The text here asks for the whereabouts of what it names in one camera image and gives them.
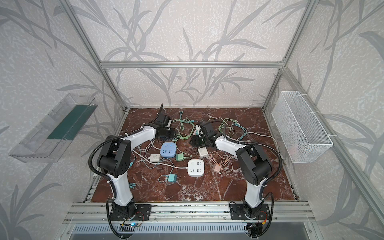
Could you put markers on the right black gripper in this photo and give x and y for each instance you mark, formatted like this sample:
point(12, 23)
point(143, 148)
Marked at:
point(199, 139)

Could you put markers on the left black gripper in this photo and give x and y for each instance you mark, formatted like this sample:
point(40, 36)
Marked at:
point(162, 118)

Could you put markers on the white charger plug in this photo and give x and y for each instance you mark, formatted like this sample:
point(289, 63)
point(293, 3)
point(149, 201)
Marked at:
point(203, 152)

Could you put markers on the blue power strip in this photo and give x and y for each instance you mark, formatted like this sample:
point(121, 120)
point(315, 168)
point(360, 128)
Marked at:
point(168, 150)

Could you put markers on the white charger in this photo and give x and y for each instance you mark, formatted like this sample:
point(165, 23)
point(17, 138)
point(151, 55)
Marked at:
point(155, 158)

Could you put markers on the green charger plug front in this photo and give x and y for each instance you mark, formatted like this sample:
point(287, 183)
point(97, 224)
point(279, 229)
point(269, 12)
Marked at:
point(180, 157)

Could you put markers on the white power strip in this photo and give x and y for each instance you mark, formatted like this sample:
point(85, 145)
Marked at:
point(196, 168)

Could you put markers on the teal charger plug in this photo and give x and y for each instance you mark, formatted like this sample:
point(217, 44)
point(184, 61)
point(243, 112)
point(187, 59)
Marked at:
point(172, 178)

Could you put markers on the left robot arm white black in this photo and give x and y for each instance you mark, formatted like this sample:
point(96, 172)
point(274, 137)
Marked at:
point(111, 159)

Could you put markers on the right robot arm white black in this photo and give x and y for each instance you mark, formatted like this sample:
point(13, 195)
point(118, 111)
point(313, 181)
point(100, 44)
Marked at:
point(254, 162)

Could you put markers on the white wire mesh basket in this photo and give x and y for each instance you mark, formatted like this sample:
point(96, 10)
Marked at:
point(301, 131)

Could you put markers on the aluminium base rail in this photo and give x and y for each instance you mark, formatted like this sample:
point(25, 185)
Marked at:
point(189, 212)

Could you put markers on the clear plastic wall bin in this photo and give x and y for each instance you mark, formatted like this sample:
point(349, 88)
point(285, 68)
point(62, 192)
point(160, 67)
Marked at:
point(47, 142)

